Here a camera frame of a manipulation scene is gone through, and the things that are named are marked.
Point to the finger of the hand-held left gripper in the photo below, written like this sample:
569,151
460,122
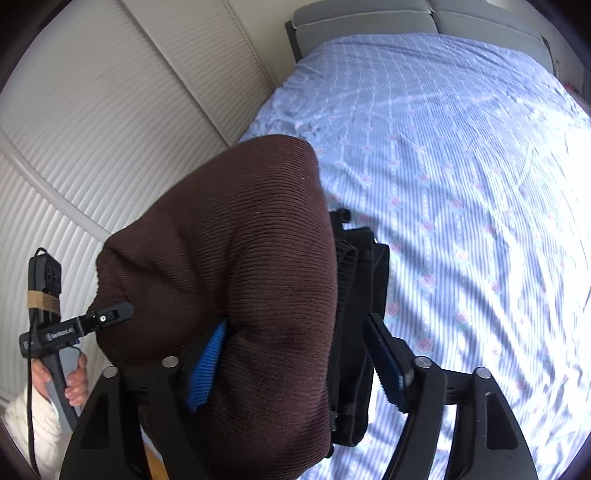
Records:
108,316

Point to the brown pants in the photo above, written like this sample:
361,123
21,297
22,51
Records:
240,254

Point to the white wardrobe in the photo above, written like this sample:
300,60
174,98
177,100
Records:
92,115

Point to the bed with blue sheet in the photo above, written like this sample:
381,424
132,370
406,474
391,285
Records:
461,184

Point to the person's left hand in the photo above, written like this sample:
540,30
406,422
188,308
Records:
78,383

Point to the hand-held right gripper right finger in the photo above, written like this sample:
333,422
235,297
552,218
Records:
391,374

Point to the black folded clothes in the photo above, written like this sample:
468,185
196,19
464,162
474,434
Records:
355,300

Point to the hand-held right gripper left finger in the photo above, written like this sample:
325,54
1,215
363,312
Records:
205,364

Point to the person's left forearm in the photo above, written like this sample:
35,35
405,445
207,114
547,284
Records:
32,434

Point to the grey padded headboard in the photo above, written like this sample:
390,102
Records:
415,16

